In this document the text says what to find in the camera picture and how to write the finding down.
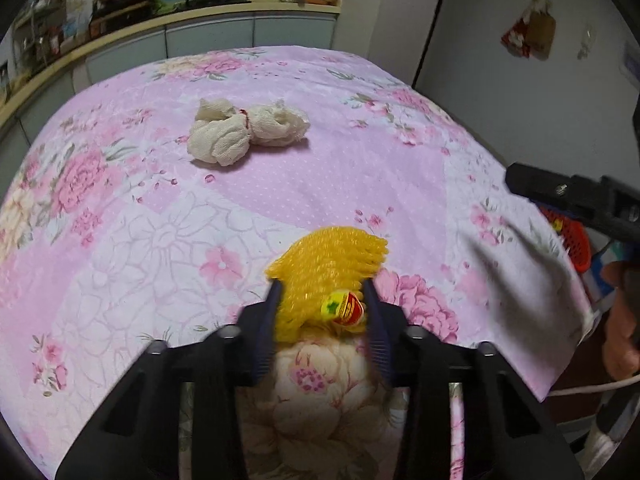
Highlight cream cloth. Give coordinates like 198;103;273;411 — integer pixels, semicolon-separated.
186;99;310;167

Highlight kitchen counter cabinets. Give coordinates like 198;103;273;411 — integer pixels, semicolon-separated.
1;1;341;192

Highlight person's right hand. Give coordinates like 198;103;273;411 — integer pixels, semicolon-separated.
601;261;639;382

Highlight red plastic mesh basket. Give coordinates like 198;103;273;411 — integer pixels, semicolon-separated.
539;206;591;274

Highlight red hanging bag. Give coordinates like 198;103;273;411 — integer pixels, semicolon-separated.
501;0;539;58

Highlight brown hanging paper bag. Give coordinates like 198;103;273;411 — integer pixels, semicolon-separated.
526;0;556;60

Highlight pink floral tablecloth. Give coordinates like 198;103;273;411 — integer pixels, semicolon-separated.
1;47;592;478

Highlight metal spice rack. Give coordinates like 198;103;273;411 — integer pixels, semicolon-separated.
11;0;67;75

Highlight white charging cable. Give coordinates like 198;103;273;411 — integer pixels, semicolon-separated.
544;238;640;476

